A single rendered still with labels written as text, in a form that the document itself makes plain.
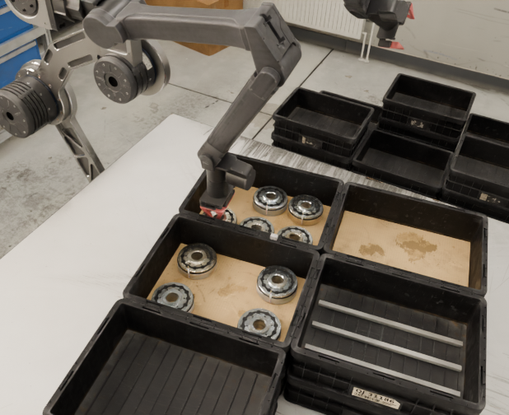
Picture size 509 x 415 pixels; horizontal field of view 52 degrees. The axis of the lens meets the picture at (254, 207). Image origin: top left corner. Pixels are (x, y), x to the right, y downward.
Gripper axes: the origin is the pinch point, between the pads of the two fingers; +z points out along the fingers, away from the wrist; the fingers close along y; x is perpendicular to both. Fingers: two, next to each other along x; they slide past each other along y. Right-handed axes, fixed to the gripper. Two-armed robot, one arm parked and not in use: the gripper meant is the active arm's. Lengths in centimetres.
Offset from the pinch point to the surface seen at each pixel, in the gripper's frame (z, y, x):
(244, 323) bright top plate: 1.0, -30.1, -19.5
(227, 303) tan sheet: 4.0, -24.2, -12.9
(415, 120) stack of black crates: 36, 131, -47
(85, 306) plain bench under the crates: 16.8, -31.0, 26.5
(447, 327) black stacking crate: 4, -11, -66
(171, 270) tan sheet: 3.9, -19.9, 4.7
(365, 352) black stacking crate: 4, -25, -48
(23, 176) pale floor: 87, 70, 148
